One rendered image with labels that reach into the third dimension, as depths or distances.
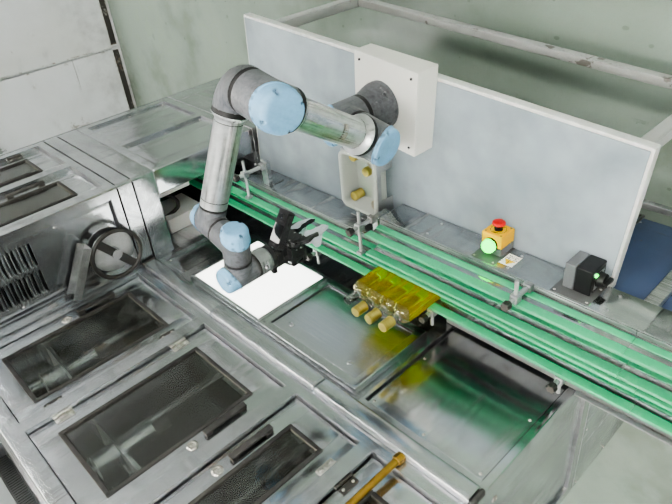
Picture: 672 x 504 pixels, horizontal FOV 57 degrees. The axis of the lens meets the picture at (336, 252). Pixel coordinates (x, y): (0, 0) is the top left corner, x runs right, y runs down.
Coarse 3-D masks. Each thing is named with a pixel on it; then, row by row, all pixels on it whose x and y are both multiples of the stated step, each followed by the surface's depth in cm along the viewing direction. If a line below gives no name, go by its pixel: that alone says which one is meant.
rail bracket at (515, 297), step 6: (516, 282) 167; (528, 282) 174; (516, 288) 168; (522, 288) 173; (528, 288) 173; (510, 294) 170; (516, 294) 169; (522, 294) 171; (510, 300) 169; (516, 300) 169; (504, 306) 167; (510, 306) 167
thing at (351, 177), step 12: (348, 156) 220; (348, 168) 222; (360, 168) 224; (372, 168) 208; (348, 180) 225; (360, 180) 227; (372, 180) 211; (348, 192) 227; (372, 192) 225; (348, 204) 227; (360, 204) 225
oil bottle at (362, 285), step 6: (372, 270) 208; (378, 270) 207; (384, 270) 207; (366, 276) 205; (372, 276) 205; (378, 276) 204; (384, 276) 205; (360, 282) 203; (366, 282) 202; (372, 282) 202; (354, 288) 202; (360, 288) 201; (366, 288) 200; (360, 294) 201
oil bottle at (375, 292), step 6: (390, 276) 204; (396, 276) 204; (378, 282) 202; (384, 282) 202; (390, 282) 202; (396, 282) 202; (372, 288) 200; (378, 288) 200; (384, 288) 199; (390, 288) 200; (366, 294) 200; (372, 294) 198; (378, 294) 197; (372, 300) 198; (378, 300) 197; (372, 306) 199; (378, 306) 199
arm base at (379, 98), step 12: (372, 84) 187; (384, 84) 187; (360, 96) 184; (372, 96) 185; (384, 96) 186; (372, 108) 184; (384, 108) 185; (396, 108) 187; (384, 120) 187; (396, 120) 190
